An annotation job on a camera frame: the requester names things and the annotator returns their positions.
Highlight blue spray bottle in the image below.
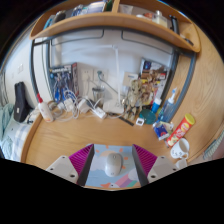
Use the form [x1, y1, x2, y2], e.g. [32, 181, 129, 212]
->
[158, 87, 178, 124]

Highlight blue tube with white cap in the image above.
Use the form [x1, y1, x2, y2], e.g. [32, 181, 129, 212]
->
[150, 97, 163, 114]

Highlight grey computer mouse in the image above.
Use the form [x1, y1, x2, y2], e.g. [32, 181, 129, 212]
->
[104, 152, 124, 178]

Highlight white red-pump lotion bottle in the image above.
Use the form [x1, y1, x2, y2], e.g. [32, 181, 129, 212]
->
[35, 93, 55, 123]

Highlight colourful printed box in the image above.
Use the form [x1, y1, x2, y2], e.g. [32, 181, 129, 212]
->
[138, 58, 168, 101]

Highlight blue robot model kit box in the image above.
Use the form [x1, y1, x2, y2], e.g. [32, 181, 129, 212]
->
[48, 62, 80, 103]

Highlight white power strip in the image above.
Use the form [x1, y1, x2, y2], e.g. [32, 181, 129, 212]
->
[91, 107, 108, 120]

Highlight white mug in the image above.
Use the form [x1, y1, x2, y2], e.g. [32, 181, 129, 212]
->
[170, 137, 190, 160]

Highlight glass jar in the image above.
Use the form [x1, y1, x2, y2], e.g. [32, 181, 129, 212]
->
[92, 87, 105, 106]

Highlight teal blanket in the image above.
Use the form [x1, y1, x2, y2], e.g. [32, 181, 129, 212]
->
[0, 103, 14, 158]

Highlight teal bowl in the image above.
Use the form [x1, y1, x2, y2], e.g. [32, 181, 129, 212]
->
[138, 109, 157, 125]

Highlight tangled white cables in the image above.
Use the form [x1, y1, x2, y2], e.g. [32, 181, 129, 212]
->
[48, 89, 101, 121]

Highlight blue snack packet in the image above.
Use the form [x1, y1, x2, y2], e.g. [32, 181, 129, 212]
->
[152, 120, 175, 141]

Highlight black ruler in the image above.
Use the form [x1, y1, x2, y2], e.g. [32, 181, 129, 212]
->
[118, 114, 135, 127]

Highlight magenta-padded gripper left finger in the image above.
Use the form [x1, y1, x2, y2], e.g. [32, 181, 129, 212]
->
[45, 143, 96, 187]

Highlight flat white box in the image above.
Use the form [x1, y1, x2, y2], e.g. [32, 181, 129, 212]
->
[24, 108, 43, 124]

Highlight wooden shelf with grey frame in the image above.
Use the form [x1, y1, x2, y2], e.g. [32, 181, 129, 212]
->
[29, 0, 202, 116]

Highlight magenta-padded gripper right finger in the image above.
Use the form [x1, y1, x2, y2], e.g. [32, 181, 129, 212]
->
[131, 143, 179, 188]

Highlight square white power adapter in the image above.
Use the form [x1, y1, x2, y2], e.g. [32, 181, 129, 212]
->
[63, 98, 75, 113]

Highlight red chips can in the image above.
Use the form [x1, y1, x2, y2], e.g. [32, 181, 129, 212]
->
[165, 113, 196, 148]

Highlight dark green plug cable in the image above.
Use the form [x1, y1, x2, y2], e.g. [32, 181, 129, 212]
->
[97, 70, 121, 96]

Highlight black bag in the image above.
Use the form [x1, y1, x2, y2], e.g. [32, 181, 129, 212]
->
[13, 81, 33, 123]

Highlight light blue printed mouse pad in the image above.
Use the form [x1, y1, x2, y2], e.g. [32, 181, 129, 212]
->
[84, 143, 143, 190]

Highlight grey metal bed railing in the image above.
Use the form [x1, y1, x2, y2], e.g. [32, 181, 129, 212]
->
[0, 71, 9, 108]

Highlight blue white checked pillow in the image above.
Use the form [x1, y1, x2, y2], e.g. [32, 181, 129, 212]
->
[9, 121, 33, 163]

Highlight tall white power adapter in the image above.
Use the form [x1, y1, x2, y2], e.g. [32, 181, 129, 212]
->
[77, 98, 90, 114]

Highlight small white printed box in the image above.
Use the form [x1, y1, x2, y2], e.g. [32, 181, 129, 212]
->
[122, 72, 139, 88]

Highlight white wall outlet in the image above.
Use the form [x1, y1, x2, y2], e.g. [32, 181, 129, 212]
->
[93, 68, 109, 84]
[81, 68, 94, 84]

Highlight beige robot figure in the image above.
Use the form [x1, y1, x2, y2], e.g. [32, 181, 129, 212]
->
[123, 79, 148, 121]

